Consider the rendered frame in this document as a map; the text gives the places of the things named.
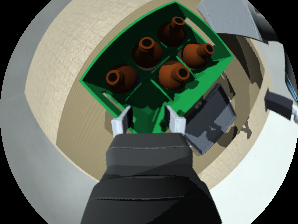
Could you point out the green plastic crate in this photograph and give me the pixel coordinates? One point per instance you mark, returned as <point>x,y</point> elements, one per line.
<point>147,101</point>

